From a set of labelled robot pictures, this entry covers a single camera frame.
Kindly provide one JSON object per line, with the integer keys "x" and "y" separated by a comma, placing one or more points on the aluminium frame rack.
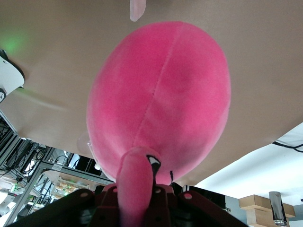
{"x": 71, "y": 171}

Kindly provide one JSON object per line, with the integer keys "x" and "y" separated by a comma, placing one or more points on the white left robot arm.
{"x": 9, "y": 75}

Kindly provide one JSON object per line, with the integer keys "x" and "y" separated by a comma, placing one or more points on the bag of orange snacks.
{"x": 66, "y": 188}

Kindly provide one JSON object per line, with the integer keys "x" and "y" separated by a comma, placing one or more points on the brown table mat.
{"x": 47, "y": 35}

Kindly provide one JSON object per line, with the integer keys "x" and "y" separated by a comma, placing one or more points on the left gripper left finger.
{"x": 82, "y": 209}

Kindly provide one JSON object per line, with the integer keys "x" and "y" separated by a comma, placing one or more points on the round hot pink plush toy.
{"x": 161, "y": 94}

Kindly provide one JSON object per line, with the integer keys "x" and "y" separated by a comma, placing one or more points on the shiny metal cylinder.
{"x": 278, "y": 208}

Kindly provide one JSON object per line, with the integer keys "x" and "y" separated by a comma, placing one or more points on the white and pink plush dog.
{"x": 137, "y": 9}

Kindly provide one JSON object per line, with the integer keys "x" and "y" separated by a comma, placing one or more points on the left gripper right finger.
{"x": 189, "y": 210}

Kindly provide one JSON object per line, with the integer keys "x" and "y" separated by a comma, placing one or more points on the cardboard box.
{"x": 255, "y": 203}

